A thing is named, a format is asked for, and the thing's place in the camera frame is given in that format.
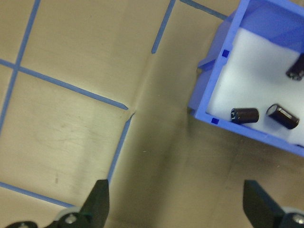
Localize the blue bin holding capacitors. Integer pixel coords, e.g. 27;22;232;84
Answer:
187;0;304;158

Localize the black cylindrical capacitor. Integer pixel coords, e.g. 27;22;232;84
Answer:
285;53;304;81
266;103;300;130
230;107;260;124

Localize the white foam sheet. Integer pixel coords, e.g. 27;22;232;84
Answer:
206;27;304;147

